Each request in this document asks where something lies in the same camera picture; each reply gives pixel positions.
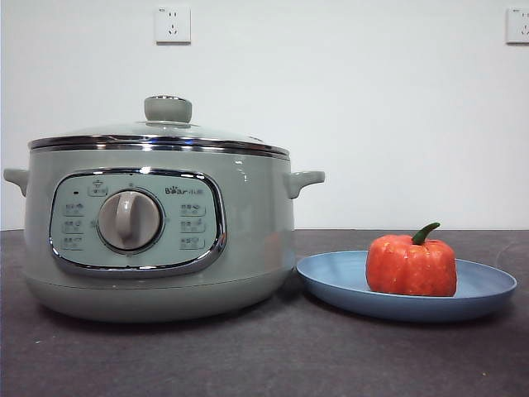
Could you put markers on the pale green electric steamer pot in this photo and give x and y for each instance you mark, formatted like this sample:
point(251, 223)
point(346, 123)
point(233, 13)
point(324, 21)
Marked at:
point(248, 231)

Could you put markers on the orange pumpkin with green stem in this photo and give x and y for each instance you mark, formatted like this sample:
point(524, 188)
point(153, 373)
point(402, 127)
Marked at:
point(413, 269)

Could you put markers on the glass lid with green knob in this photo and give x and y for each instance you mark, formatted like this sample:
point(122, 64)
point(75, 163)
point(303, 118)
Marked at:
point(168, 108)

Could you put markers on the blue round plate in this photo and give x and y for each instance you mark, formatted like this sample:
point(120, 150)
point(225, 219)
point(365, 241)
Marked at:
point(330, 285)

